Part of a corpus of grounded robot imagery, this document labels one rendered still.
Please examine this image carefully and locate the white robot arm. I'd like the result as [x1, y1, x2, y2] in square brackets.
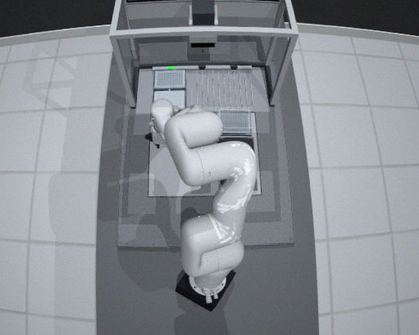
[149, 98, 257, 303]

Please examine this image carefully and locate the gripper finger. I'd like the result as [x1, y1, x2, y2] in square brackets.
[145, 133, 159, 148]

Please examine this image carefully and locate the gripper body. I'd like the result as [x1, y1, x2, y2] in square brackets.
[152, 127, 165, 144]

